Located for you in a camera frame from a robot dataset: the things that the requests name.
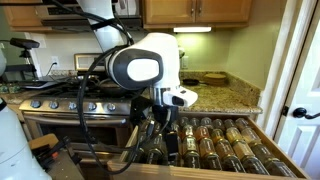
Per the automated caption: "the black door lever handle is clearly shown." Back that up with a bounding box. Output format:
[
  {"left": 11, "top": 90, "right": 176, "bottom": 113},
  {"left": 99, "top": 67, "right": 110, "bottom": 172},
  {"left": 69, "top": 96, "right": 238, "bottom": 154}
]
[{"left": 292, "top": 107, "right": 320, "bottom": 121}]

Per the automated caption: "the white switch plate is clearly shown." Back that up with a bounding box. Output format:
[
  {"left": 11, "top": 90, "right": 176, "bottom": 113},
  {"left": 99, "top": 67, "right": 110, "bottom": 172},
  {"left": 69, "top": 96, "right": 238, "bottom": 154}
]
[{"left": 181, "top": 55, "right": 190, "bottom": 70}]

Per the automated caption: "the wooden spice drawer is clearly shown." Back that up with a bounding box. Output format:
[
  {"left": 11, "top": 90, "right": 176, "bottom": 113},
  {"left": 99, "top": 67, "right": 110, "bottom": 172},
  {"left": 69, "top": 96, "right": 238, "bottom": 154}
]
[{"left": 107, "top": 111, "right": 311, "bottom": 180}]

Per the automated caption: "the white wall plate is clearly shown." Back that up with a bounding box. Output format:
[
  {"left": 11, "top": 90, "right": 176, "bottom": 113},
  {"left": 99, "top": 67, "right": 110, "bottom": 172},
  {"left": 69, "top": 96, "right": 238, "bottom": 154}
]
[{"left": 23, "top": 32, "right": 48, "bottom": 50}]

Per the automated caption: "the tan wooden board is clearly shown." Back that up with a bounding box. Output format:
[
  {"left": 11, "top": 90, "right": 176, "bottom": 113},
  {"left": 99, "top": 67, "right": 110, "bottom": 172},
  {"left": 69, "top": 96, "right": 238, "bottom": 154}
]
[{"left": 28, "top": 133, "right": 60, "bottom": 150}]

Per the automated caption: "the black power cord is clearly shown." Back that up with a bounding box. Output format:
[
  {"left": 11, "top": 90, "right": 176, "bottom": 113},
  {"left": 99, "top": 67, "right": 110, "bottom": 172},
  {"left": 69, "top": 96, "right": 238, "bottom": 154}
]
[{"left": 44, "top": 61, "right": 57, "bottom": 78}]

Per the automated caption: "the white door frame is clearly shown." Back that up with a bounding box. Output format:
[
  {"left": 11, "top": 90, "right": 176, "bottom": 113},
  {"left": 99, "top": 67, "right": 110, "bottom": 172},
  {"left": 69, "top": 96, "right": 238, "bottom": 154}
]
[{"left": 255, "top": 0, "right": 316, "bottom": 141}]

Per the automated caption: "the stainless steel gas stove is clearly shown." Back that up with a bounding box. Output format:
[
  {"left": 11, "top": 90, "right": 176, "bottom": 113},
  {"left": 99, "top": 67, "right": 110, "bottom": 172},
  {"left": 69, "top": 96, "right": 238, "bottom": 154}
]
[{"left": 18, "top": 52, "right": 151, "bottom": 161}]

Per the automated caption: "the wooden bowl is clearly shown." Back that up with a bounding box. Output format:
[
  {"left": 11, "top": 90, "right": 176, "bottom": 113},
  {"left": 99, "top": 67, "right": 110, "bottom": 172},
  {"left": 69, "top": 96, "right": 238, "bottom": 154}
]
[{"left": 203, "top": 72, "right": 228, "bottom": 88}]

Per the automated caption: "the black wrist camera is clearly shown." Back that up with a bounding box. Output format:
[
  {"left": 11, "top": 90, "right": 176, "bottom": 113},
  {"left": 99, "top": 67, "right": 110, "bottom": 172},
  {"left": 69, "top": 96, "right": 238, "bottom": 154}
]
[{"left": 129, "top": 95, "right": 153, "bottom": 126}]

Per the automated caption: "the flat grey electronic device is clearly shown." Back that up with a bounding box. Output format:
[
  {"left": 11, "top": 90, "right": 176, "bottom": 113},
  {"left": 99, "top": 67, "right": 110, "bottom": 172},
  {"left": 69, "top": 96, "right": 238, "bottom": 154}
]
[{"left": 18, "top": 75, "right": 64, "bottom": 90}]

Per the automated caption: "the grey metal plate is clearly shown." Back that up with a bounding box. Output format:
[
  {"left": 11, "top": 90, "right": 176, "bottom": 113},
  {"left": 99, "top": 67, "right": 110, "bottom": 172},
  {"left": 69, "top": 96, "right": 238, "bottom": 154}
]
[{"left": 46, "top": 149, "right": 86, "bottom": 180}]

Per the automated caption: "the black camera tripod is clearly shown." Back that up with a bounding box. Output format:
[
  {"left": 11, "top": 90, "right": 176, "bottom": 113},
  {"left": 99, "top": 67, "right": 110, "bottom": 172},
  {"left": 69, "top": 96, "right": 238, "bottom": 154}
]
[{"left": 4, "top": 49, "right": 40, "bottom": 81}]

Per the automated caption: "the under-cabinet light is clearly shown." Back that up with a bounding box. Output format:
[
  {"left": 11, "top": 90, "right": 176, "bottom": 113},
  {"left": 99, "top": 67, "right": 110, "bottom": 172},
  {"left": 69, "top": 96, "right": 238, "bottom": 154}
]
[{"left": 172, "top": 26, "right": 213, "bottom": 34}]

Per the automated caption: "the white wall outlet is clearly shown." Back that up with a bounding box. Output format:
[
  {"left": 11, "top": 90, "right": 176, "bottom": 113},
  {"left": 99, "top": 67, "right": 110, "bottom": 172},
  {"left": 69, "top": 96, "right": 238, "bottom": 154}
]
[{"left": 50, "top": 55, "right": 60, "bottom": 67}]

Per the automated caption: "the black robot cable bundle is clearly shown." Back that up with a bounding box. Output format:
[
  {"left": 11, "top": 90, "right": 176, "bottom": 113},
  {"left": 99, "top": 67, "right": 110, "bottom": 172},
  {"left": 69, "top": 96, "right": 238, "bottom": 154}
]
[{"left": 75, "top": 0, "right": 174, "bottom": 176}]

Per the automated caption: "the stainless steel microwave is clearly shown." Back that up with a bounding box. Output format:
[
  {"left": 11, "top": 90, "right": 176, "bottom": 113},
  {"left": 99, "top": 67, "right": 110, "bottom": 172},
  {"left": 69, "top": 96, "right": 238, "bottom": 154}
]
[{"left": 34, "top": 0, "right": 144, "bottom": 33}]

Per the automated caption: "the wooden upper cabinet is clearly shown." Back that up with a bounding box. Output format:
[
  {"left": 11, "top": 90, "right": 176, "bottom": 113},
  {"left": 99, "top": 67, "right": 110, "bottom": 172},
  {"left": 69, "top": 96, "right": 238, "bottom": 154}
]
[
  {"left": 142, "top": 0, "right": 254, "bottom": 30},
  {"left": 1, "top": 0, "right": 44, "bottom": 33}
]

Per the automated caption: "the black clamp orange button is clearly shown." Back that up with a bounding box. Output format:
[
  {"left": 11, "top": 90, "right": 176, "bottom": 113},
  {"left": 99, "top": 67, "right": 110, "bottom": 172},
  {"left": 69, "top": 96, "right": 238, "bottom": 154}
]
[{"left": 33, "top": 135, "right": 83, "bottom": 168}]

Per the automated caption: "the white panel door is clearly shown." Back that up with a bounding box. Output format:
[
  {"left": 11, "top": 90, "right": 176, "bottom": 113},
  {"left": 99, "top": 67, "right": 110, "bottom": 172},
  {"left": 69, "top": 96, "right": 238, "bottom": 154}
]
[{"left": 273, "top": 6, "right": 320, "bottom": 180}]

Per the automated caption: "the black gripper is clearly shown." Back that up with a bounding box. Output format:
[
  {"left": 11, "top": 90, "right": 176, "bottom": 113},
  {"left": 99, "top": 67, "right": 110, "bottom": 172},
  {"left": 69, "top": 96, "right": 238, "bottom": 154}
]
[{"left": 151, "top": 103, "right": 181, "bottom": 166}]

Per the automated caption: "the small black skillet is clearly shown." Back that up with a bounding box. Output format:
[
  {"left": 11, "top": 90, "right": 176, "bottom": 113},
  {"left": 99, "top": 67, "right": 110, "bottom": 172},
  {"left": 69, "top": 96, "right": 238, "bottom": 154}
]
[{"left": 182, "top": 78, "right": 209, "bottom": 87}]

